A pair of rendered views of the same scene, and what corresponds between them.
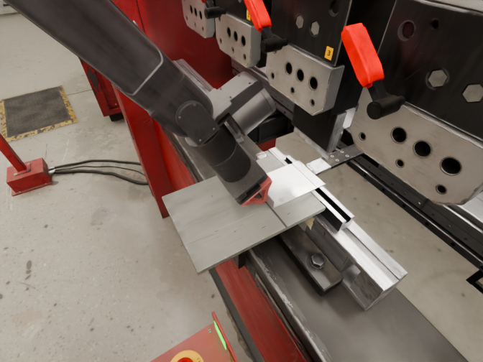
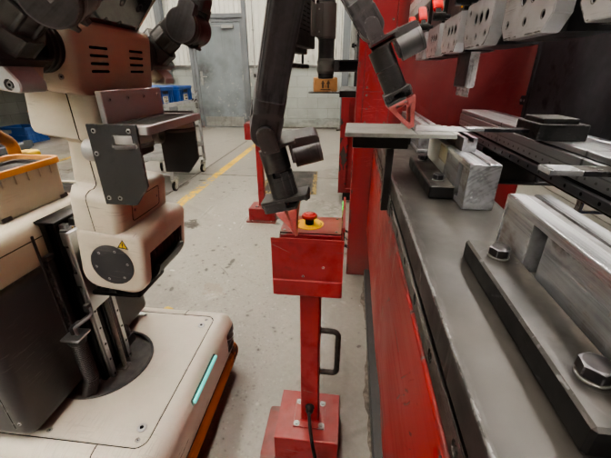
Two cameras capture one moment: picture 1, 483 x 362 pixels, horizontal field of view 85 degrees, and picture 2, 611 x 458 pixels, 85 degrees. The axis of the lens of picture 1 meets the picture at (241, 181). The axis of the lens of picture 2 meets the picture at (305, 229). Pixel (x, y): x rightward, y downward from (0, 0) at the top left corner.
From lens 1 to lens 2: 0.70 m
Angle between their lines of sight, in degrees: 36
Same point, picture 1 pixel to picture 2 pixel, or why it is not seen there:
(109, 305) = (268, 308)
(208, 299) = (353, 346)
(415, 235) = not seen: outside the picture
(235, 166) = (392, 76)
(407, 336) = (489, 223)
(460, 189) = (488, 24)
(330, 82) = (460, 20)
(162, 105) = (359, 15)
